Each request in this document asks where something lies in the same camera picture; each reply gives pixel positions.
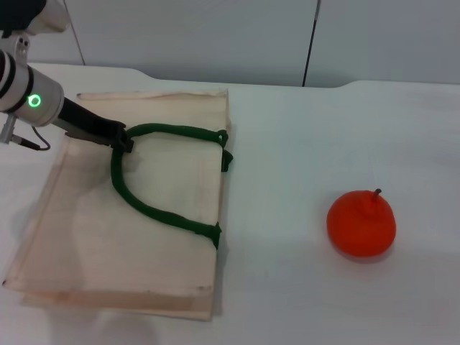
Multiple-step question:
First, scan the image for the orange fruit with stem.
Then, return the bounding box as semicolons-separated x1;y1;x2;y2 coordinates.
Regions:
326;188;397;258

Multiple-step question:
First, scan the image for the cream handbag with green handles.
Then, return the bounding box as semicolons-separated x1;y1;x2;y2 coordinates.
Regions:
1;88;236;323

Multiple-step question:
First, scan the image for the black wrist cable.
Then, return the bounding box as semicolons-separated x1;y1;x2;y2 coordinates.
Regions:
13;125;51;151

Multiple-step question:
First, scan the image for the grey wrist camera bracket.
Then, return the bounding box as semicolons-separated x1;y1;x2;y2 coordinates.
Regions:
0;114;17;144

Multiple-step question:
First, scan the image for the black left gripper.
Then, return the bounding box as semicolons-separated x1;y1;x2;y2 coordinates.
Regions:
56;96;136;155

